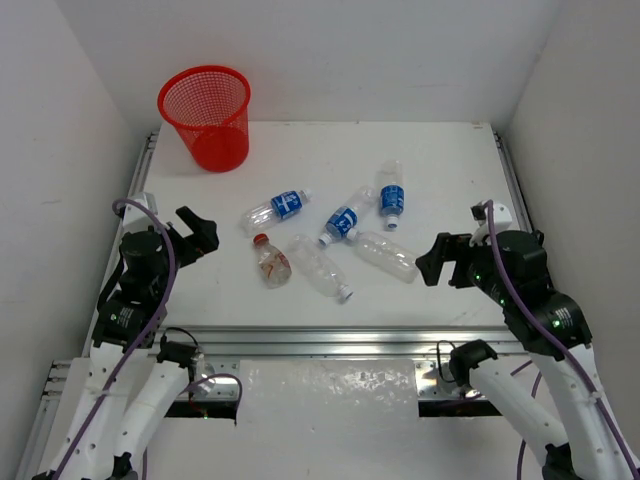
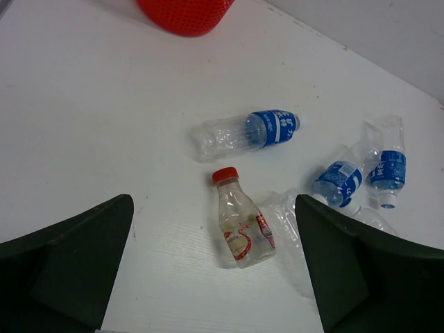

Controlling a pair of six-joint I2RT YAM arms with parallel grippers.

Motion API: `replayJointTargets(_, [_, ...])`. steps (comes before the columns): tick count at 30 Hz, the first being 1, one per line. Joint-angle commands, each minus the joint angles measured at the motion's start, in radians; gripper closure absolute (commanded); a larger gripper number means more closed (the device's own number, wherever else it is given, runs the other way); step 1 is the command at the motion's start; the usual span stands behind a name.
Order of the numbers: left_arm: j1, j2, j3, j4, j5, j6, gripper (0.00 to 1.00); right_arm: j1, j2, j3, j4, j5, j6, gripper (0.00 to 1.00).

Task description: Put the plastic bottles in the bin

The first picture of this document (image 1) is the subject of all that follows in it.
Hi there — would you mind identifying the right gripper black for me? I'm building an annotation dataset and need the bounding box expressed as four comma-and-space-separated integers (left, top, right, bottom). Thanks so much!
415, 229, 511, 303

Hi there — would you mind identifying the clear bottle white cap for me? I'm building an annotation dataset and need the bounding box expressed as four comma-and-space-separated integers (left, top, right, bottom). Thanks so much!
346, 228, 418, 284

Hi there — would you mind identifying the blue label bottle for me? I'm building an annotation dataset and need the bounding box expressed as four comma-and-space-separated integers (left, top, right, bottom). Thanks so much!
376, 160, 405, 231
240, 189, 313, 236
318, 186, 377, 247

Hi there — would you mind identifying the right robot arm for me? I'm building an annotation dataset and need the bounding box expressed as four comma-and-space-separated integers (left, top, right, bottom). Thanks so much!
416, 230, 639, 479

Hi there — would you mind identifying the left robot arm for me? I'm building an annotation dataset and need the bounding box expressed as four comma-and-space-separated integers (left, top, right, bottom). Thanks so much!
39, 199, 219, 479

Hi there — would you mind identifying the red mesh waste bin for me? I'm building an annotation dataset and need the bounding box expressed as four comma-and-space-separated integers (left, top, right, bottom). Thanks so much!
157, 65, 251, 173

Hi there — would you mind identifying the red cap crushed bottle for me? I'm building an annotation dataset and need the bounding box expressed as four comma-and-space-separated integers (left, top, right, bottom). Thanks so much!
253, 233, 292, 289

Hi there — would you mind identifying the clear bottle blue cap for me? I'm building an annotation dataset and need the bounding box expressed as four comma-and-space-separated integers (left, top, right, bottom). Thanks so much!
286, 234, 353, 303

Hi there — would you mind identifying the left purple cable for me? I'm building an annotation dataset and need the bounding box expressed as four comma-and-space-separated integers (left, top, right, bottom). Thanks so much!
49, 198, 243, 480

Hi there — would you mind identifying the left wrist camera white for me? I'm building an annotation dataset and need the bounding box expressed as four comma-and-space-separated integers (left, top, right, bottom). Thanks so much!
122, 192, 158, 234

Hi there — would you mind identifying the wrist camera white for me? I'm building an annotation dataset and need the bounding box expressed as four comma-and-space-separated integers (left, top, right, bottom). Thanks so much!
122, 192, 158, 234
469, 201, 513, 246

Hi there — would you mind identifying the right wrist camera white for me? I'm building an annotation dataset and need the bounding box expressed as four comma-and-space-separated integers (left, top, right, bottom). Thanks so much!
469, 201, 513, 246

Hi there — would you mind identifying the left aluminium side rail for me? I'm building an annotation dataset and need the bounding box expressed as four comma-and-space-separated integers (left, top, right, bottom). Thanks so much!
127, 129, 160, 197

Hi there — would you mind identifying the aluminium side rail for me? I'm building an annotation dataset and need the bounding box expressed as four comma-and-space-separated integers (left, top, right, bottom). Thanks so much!
492, 129, 533, 232
127, 129, 160, 197

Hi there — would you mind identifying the right aluminium side rail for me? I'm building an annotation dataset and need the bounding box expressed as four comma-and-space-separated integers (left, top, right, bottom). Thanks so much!
492, 129, 533, 232

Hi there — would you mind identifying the aluminium front rail frame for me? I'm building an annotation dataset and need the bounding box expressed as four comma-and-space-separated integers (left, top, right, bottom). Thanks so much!
158, 326, 533, 405

